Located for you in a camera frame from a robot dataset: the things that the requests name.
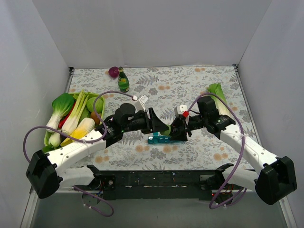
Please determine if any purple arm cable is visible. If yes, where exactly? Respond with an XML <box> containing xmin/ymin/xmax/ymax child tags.
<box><xmin>189</xmin><ymin>93</ymin><xmax>247</xmax><ymax>209</ymax></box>
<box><xmin>23</xmin><ymin>91</ymin><xmax>138</xmax><ymax>217</ymax></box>

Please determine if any napa cabbage on table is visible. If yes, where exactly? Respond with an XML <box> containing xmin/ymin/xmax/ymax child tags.
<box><xmin>207</xmin><ymin>83</ymin><xmax>232</xmax><ymax>118</ymax></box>

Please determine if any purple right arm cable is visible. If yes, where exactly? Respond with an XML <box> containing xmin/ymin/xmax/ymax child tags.
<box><xmin>189</xmin><ymin>93</ymin><xmax>247</xmax><ymax>209</ymax></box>

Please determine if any green pill bottle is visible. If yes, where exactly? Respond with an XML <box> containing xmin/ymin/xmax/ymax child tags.
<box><xmin>160</xmin><ymin>124</ymin><xmax>171</xmax><ymax>136</ymax></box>

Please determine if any green plastic basket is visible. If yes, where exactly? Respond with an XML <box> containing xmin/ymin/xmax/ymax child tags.
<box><xmin>47</xmin><ymin>91</ymin><xmax>105</xmax><ymax>139</ymax></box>

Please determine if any red chili pepper toy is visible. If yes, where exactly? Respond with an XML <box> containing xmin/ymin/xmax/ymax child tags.
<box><xmin>58</xmin><ymin>103</ymin><xmax>76</xmax><ymax>129</ymax></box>

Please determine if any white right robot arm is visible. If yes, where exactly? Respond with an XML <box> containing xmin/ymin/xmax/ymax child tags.
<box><xmin>169</xmin><ymin>96</ymin><xmax>297</xmax><ymax>205</ymax></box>

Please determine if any bok choy toy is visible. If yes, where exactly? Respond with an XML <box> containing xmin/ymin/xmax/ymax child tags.
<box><xmin>47</xmin><ymin>93</ymin><xmax>75</xmax><ymax>129</ymax></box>

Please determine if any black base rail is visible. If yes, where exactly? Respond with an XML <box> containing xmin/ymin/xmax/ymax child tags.
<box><xmin>79</xmin><ymin>170</ymin><xmax>224</xmax><ymax>200</ymax></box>

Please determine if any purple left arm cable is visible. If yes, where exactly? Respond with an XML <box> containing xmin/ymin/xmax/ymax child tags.
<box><xmin>23</xmin><ymin>91</ymin><xmax>138</xmax><ymax>217</ymax></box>

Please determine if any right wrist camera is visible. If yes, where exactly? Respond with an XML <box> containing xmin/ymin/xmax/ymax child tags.
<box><xmin>174</xmin><ymin>104</ymin><xmax>189</xmax><ymax>118</ymax></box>

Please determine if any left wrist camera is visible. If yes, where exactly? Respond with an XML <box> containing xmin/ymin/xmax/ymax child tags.
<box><xmin>134</xmin><ymin>95</ymin><xmax>148</xmax><ymax>112</ymax></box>

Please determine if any brown mushroom toy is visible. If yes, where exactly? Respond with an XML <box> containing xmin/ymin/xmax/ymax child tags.
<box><xmin>90</xmin><ymin>112</ymin><xmax>101</xmax><ymax>126</ymax></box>

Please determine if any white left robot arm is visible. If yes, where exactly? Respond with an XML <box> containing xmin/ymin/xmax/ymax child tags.
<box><xmin>26</xmin><ymin>103</ymin><xmax>169</xmax><ymax>199</ymax></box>

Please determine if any teal weekly pill organizer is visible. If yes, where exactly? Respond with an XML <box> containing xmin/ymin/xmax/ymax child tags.
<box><xmin>147</xmin><ymin>134</ymin><xmax>178</xmax><ymax>144</ymax></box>

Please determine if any round green cabbage toy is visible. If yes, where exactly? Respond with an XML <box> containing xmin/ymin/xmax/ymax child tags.
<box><xmin>86</xmin><ymin>97</ymin><xmax>104</xmax><ymax>114</ymax></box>

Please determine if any yellow white cabbage toy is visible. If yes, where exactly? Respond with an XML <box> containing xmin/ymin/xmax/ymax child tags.
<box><xmin>70</xmin><ymin>117</ymin><xmax>95</xmax><ymax>139</ymax></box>

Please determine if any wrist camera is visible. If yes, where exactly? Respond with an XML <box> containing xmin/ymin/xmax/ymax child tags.
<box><xmin>174</xmin><ymin>104</ymin><xmax>189</xmax><ymax>118</ymax></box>
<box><xmin>134</xmin><ymin>95</ymin><xmax>148</xmax><ymax>112</ymax></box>

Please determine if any green glass bottle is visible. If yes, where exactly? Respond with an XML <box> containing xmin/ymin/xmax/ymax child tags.
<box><xmin>118</xmin><ymin>66</ymin><xmax>130</xmax><ymax>93</ymax></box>

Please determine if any red onion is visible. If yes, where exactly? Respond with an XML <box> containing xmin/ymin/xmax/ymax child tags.
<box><xmin>108</xmin><ymin>66</ymin><xmax>119</xmax><ymax>78</ymax></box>

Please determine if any celery stalks toy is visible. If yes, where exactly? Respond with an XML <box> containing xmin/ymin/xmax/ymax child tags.
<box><xmin>61</xmin><ymin>90</ymin><xmax>88</xmax><ymax>135</ymax></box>

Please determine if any small white green vegetable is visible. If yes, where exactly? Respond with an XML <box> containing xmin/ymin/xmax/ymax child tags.
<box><xmin>48</xmin><ymin>132</ymin><xmax>61</xmax><ymax>148</ymax></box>

